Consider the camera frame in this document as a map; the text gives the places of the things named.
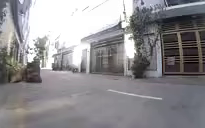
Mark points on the group of potted plants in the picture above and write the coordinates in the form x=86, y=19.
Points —
x=32, y=72

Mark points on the building with brown slatted gate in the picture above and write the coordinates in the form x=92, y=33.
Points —
x=189, y=50

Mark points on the grey asphalt road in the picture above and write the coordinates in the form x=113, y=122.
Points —
x=90, y=108

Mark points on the climbing green plant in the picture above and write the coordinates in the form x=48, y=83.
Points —
x=140, y=65

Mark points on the dark building with balcony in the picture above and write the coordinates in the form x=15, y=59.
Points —
x=0, y=20

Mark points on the small green tree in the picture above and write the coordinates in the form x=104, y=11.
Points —
x=40, y=46

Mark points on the row of pale buildings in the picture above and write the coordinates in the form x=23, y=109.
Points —
x=65, y=56

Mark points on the low building with glass gate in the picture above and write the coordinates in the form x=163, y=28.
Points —
x=107, y=57

